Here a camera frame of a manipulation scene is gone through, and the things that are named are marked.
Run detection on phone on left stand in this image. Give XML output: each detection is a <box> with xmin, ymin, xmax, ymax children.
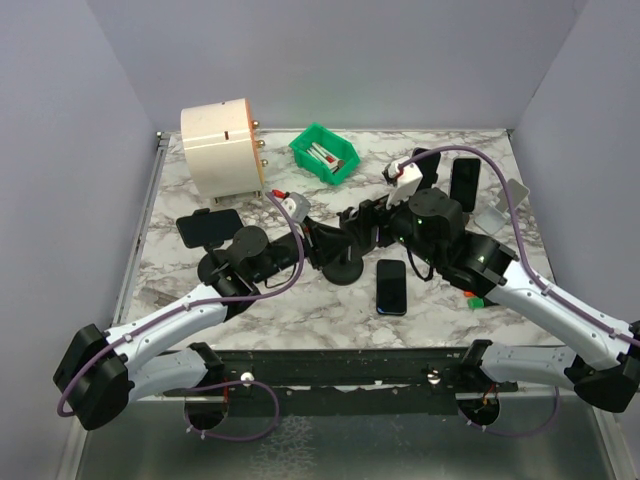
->
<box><xmin>176</xmin><ymin>209</ymin><xmax>243</xmax><ymax>249</ymax></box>

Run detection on green cap marker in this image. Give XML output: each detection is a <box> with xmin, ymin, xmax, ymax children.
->
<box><xmin>467</xmin><ymin>296</ymin><xmax>487</xmax><ymax>310</ymax></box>

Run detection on left black phone stand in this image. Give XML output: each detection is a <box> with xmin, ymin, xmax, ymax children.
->
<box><xmin>197</xmin><ymin>243</ymin><xmax>229</xmax><ymax>284</ymax></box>

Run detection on purple phone on round stand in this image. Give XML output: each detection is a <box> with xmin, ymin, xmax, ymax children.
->
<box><xmin>414</xmin><ymin>153</ymin><xmax>441</xmax><ymax>190</ymax></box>

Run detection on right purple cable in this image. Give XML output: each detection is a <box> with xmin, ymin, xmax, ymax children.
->
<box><xmin>394</xmin><ymin>144</ymin><xmax>640</xmax><ymax>439</ymax></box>

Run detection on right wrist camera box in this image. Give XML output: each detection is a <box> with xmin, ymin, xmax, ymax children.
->
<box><xmin>383</xmin><ymin>157</ymin><xmax>423</xmax><ymax>210</ymax></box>

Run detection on cream cylindrical drum device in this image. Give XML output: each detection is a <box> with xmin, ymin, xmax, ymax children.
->
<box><xmin>180</xmin><ymin>98</ymin><xmax>265</xmax><ymax>200</ymax></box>

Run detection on green plastic bin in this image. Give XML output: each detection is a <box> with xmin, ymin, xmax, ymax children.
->
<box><xmin>289</xmin><ymin>123</ymin><xmax>360</xmax><ymax>186</ymax></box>

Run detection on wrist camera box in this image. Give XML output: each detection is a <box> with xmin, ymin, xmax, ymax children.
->
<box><xmin>281</xmin><ymin>192</ymin><xmax>311</xmax><ymax>223</ymax></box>
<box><xmin>383</xmin><ymin>157</ymin><xmax>423</xmax><ymax>210</ymax></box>

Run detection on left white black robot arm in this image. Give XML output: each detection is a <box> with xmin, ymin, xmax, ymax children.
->
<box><xmin>53</xmin><ymin>218</ymin><xmax>354</xmax><ymax>430</ymax></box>

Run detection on black tripod phone stand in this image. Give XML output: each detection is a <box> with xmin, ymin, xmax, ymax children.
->
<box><xmin>320</xmin><ymin>212</ymin><xmax>366</xmax><ymax>286</ymax></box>

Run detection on white markers in bin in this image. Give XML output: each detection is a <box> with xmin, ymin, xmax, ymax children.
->
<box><xmin>307</xmin><ymin>142</ymin><xmax>345</xmax><ymax>174</ymax></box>

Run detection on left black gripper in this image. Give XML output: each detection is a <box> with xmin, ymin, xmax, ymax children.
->
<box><xmin>252</xmin><ymin>216</ymin><xmax>354</xmax><ymax>284</ymax></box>

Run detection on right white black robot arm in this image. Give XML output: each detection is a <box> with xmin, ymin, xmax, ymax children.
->
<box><xmin>339</xmin><ymin>188</ymin><xmax>639</xmax><ymax>413</ymax></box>

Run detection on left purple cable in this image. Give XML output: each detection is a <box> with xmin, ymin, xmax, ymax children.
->
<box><xmin>54</xmin><ymin>189</ymin><xmax>306</xmax><ymax>419</ymax></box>

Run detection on black phone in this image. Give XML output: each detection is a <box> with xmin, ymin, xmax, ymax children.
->
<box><xmin>376</xmin><ymin>259</ymin><xmax>407</xmax><ymax>316</ymax></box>

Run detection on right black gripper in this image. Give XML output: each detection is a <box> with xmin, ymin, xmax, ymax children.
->
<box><xmin>345</xmin><ymin>183</ymin><xmax>442</xmax><ymax>268</ymax></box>

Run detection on dark phone on brown stand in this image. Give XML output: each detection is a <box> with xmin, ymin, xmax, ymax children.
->
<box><xmin>449</xmin><ymin>157</ymin><xmax>481</xmax><ymax>213</ymax></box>

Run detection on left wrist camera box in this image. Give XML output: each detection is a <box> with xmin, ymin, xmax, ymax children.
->
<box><xmin>281</xmin><ymin>192</ymin><xmax>311</xmax><ymax>223</ymax></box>

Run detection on black front mounting rail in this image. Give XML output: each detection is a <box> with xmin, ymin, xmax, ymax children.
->
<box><xmin>184</xmin><ymin>347</ymin><xmax>517</xmax><ymax>417</ymax></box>

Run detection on purple cable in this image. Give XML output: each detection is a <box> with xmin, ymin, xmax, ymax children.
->
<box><xmin>394</xmin><ymin>144</ymin><xmax>640</xmax><ymax>439</ymax></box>
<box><xmin>54</xmin><ymin>189</ymin><xmax>306</xmax><ymax>419</ymax></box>

